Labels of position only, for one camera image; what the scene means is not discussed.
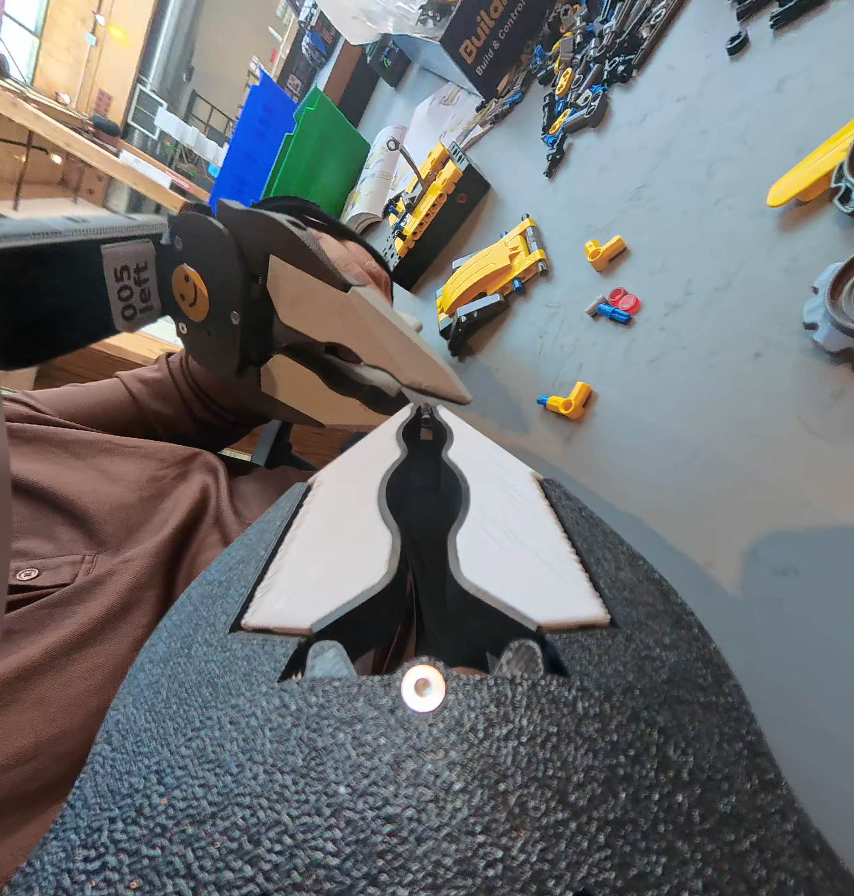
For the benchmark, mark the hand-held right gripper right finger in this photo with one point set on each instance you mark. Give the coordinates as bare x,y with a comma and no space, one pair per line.
525,553

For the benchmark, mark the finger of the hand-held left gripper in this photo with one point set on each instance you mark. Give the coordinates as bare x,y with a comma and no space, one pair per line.
294,388
343,315

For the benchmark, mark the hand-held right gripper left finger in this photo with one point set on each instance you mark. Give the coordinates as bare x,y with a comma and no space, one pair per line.
322,553

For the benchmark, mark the yellow angle connector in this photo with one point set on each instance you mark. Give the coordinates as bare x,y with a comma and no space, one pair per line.
574,400
602,253

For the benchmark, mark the person's left forearm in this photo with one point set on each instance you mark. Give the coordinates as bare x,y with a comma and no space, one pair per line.
154,399

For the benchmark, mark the blue plastic box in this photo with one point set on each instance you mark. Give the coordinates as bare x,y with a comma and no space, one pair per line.
255,140

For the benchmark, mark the black and yellow brick assembly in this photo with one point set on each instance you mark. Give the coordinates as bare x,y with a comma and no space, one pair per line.
434,231

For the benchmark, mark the instruction booklet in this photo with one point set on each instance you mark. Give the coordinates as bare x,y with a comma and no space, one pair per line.
378,182

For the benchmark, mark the green box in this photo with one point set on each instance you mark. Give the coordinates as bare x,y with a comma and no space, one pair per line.
322,154

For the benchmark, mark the yellow and grey brick assembly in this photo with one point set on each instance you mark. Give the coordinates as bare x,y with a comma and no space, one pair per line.
490,273

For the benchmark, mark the wooden workbench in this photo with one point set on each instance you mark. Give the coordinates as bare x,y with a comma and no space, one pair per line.
84,147

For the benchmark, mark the person's brown sweater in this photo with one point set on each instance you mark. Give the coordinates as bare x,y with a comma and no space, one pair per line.
84,560

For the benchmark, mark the light grey pin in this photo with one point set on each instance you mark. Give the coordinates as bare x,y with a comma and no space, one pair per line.
595,306

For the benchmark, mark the black electronic device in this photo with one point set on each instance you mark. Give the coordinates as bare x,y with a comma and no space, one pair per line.
388,63

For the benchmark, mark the red round stud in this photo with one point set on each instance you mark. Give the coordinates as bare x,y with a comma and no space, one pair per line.
617,295
631,303

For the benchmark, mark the window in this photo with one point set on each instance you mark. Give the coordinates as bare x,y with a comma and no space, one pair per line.
21,35

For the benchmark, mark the blue robot kit box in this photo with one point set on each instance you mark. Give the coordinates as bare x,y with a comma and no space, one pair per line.
483,42

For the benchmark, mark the pile of blue grey pieces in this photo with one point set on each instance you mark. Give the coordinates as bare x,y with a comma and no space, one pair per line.
588,70

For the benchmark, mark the black round bush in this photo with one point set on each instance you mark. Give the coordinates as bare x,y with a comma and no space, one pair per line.
737,42

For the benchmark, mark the yellow curved panel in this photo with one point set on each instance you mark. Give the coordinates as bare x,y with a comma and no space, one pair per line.
812,168

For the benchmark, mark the pile of black red pieces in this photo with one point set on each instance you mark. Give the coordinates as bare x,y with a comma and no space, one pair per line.
784,10

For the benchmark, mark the metal duct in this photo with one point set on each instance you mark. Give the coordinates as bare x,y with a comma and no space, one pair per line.
171,49

